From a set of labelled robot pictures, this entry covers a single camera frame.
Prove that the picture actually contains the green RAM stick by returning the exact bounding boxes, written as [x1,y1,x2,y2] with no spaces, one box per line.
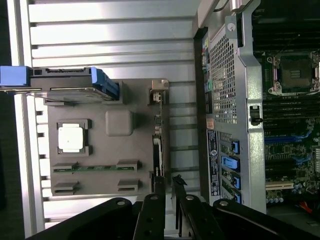
[53,165,137,174]

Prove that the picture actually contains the red power wires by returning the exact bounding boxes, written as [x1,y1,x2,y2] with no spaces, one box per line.
[294,199,316,214]

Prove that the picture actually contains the blue expansion slot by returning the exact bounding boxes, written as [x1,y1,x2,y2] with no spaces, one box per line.
[264,134,313,145]

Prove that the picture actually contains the green motherboard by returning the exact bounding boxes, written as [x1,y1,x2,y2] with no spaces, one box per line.
[261,47,320,210]

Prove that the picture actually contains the black open PC case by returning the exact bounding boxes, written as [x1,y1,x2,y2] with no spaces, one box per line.
[192,0,320,216]

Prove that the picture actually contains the hard disk in blue caddy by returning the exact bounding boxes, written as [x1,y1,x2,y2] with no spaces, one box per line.
[0,65,120,102]

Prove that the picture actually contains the grey plastic parts rack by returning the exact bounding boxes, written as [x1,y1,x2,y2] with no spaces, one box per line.
[43,78,174,200]

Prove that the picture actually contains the white expansion slot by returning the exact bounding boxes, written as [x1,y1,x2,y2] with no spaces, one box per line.
[265,181,295,191]

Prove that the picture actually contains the silver CPU chip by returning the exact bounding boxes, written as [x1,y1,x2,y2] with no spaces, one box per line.
[57,122,85,153]

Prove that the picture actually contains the CPU socket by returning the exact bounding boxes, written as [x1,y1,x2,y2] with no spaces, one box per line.
[266,52,320,96]

